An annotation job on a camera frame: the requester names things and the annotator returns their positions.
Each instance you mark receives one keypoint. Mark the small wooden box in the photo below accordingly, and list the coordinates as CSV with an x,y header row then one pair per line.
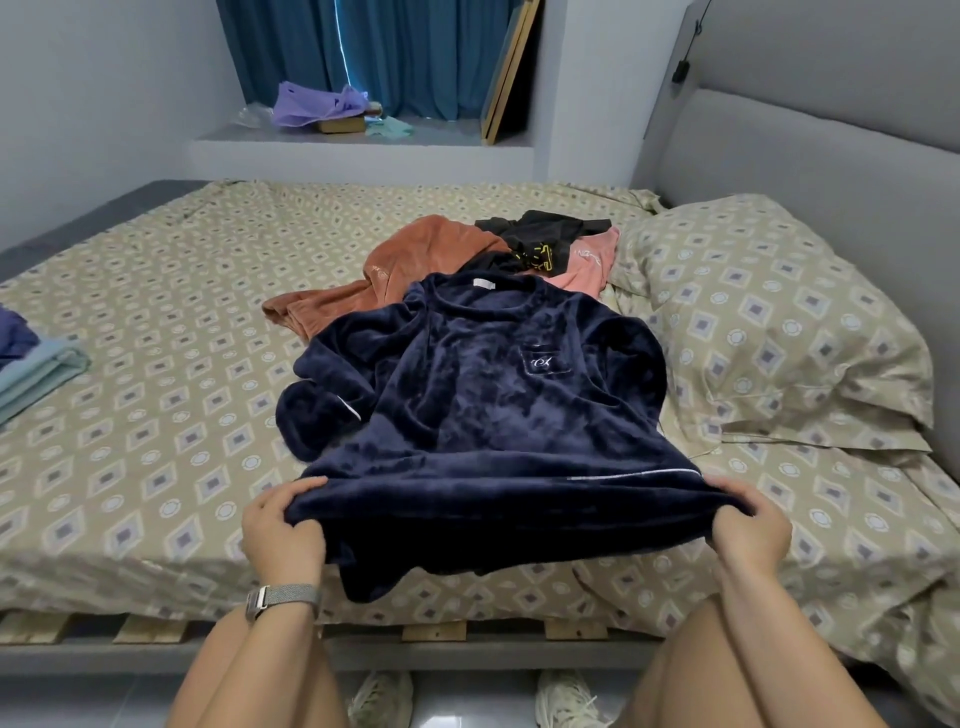
x,y
342,125

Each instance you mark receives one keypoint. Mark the blue curtain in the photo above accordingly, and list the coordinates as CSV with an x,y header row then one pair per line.
x,y
405,53

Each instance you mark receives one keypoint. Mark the person's left hand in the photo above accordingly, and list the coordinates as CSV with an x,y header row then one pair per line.
x,y
282,537

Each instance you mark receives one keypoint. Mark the person's right hand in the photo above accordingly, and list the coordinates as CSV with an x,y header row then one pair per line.
x,y
750,533

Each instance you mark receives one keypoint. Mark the leaning wooden picture frames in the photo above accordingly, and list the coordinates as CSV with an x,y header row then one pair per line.
x,y
510,68

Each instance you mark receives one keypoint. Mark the navy velvet garment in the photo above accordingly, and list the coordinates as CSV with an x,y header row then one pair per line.
x,y
480,435

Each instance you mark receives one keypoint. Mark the teal small item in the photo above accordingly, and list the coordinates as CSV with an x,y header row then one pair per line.
x,y
389,128

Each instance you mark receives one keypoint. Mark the rust brown garment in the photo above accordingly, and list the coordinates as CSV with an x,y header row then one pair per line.
x,y
398,263

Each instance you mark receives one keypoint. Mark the white shoe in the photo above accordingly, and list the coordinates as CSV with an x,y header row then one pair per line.
x,y
570,698
383,698

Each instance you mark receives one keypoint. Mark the grey band wristwatch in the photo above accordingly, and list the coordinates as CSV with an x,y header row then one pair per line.
x,y
281,599

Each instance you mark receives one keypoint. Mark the person's left leg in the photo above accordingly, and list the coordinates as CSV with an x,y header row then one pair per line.
x,y
203,675

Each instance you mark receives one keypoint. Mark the patterned beige pillow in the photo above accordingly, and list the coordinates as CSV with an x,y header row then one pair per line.
x,y
780,323

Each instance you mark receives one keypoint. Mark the grey upholstered headboard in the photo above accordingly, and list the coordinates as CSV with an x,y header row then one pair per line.
x,y
840,165

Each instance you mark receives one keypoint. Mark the light blue fleece pajama pants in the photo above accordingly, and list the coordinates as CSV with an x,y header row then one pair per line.
x,y
38,375

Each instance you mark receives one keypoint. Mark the purple-blue garment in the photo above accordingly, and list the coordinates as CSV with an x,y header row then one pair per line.
x,y
12,333

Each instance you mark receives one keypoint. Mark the purple cloth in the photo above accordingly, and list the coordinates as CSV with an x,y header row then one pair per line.
x,y
315,105

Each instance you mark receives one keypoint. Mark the pink shirt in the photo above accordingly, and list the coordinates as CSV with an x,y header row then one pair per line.
x,y
588,263

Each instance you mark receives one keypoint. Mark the person's right forearm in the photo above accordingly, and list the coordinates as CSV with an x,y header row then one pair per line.
x,y
788,653

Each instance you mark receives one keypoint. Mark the black garment yellow print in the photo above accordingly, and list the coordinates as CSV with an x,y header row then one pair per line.
x,y
540,237

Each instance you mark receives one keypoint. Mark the clear plastic bag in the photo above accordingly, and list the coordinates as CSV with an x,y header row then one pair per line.
x,y
252,117

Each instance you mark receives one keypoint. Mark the person's left forearm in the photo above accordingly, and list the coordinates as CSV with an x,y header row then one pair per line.
x,y
278,668

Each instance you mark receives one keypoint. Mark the bed with patterned beige sheet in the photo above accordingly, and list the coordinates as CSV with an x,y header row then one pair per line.
x,y
135,435

